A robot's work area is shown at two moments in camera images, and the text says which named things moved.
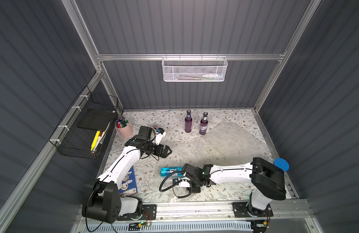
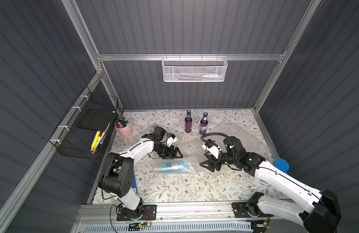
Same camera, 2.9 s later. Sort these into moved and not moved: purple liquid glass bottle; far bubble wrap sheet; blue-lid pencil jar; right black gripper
Moved: right black gripper
Not moved: far bubble wrap sheet; purple liquid glass bottle; blue-lid pencil jar
